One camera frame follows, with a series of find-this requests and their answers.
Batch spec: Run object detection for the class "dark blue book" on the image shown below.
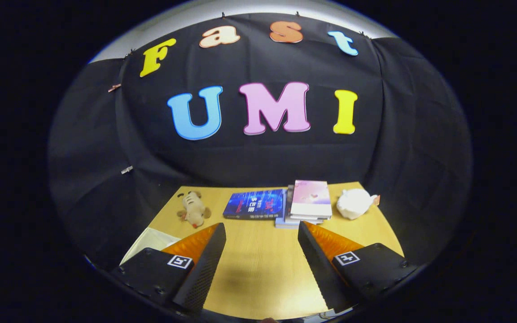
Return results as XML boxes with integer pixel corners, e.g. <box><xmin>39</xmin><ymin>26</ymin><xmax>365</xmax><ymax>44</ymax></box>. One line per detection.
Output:
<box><xmin>223</xmin><ymin>189</ymin><xmax>285</xmax><ymax>220</ymax></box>

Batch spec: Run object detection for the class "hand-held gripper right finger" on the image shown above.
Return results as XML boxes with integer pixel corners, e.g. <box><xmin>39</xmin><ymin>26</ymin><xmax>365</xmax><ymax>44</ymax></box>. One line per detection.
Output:
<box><xmin>298</xmin><ymin>221</ymin><xmax>419</xmax><ymax>314</ymax></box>

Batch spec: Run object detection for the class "light blue cover book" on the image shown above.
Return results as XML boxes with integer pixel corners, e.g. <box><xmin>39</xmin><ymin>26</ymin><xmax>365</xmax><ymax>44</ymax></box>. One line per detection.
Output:
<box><xmin>275</xmin><ymin>214</ymin><xmax>305</xmax><ymax>230</ymax></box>

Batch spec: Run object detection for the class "beige dog plush toy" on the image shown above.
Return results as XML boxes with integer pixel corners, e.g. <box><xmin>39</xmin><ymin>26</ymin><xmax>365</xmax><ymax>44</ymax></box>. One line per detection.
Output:
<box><xmin>177</xmin><ymin>191</ymin><xmax>212</xmax><ymax>228</ymax></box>

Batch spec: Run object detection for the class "white plush toy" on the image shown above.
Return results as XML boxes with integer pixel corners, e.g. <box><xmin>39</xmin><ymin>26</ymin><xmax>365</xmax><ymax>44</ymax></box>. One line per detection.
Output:
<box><xmin>336</xmin><ymin>188</ymin><xmax>381</xmax><ymax>220</ymax></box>

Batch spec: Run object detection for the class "pink cover book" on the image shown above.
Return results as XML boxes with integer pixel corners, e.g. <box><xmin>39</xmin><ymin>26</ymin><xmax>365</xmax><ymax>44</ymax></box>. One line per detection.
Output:
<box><xmin>290</xmin><ymin>180</ymin><xmax>333</xmax><ymax>220</ymax></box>

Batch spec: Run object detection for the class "beige fabric storage box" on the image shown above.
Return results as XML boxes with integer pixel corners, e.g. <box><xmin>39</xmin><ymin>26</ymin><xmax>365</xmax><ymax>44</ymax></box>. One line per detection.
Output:
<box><xmin>122</xmin><ymin>227</ymin><xmax>181</xmax><ymax>265</ymax></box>

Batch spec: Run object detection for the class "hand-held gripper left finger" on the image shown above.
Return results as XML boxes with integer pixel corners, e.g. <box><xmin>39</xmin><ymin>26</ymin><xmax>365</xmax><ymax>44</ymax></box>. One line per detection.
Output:
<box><xmin>110</xmin><ymin>223</ymin><xmax>226</xmax><ymax>314</ymax></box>

